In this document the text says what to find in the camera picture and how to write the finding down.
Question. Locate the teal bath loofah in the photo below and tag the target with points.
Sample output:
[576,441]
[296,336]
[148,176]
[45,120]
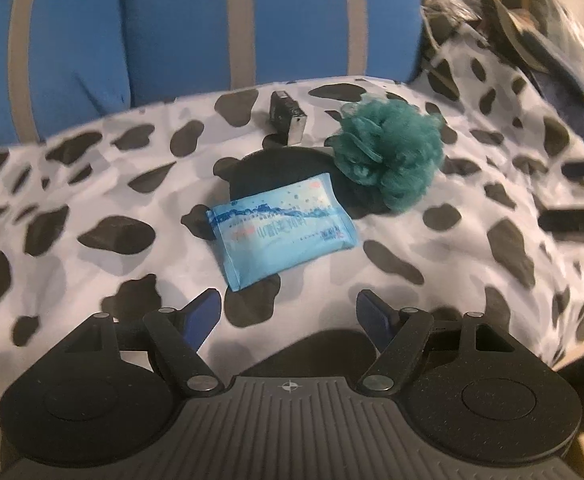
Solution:
[390,147]

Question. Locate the blue tissue pack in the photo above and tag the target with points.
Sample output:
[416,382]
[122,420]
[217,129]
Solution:
[266,233]

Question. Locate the small black box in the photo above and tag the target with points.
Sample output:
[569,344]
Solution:
[287,117]

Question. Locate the blue striped cushion left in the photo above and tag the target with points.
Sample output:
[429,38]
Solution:
[62,63]

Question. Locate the clutter pile plastic bags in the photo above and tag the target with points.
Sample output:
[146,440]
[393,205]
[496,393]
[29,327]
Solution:
[540,37]

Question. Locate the blue striped cushion right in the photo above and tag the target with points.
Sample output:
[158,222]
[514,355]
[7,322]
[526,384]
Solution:
[181,47]

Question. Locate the black foam sponge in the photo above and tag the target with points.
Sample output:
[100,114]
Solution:
[266,170]

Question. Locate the blue striped cushion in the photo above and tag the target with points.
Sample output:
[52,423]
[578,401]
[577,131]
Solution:
[62,63]
[181,47]

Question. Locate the cow print blanket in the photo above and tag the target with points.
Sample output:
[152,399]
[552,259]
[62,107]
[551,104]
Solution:
[427,193]

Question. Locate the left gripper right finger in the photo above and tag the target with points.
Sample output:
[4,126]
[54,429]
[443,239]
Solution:
[400,337]

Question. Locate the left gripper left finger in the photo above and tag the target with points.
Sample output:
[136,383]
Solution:
[175,337]

